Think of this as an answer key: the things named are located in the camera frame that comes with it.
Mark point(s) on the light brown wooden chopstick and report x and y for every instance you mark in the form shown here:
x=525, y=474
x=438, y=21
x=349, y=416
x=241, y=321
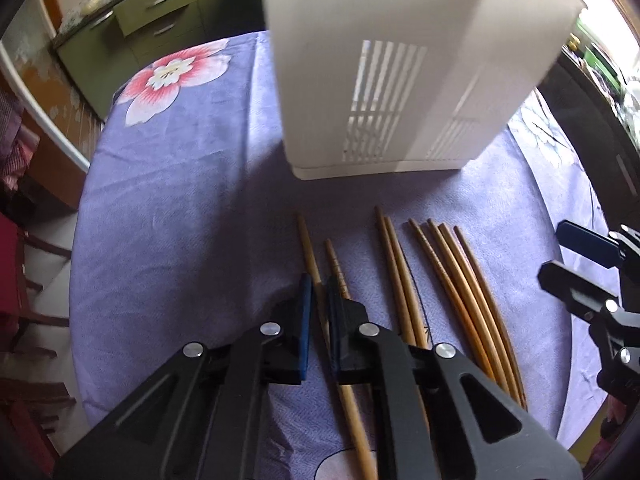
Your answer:
x=461, y=298
x=480, y=304
x=470, y=304

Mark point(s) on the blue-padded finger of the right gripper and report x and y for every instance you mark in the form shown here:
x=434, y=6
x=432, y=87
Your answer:
x=589, y=244

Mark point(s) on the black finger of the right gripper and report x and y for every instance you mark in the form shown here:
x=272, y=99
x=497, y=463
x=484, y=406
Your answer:
x=581, y=297

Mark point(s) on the brown ridged wooden chopstick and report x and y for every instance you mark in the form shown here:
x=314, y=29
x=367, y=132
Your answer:
x=336, y=269

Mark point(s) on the purple floral tablecloth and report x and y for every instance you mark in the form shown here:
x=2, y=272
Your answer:
x=187, y=232

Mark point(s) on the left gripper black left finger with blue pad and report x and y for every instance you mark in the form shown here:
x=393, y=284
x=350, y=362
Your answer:
x=198, y=415

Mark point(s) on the green kitchen base cabinets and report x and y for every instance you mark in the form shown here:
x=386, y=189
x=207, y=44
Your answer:
x=110, y=45

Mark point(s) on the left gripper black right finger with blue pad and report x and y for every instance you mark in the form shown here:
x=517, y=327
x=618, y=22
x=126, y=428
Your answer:
x=436, y=415

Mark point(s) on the white slotted utensil holder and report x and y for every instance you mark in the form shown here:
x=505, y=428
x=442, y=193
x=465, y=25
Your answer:
x=376, y=86

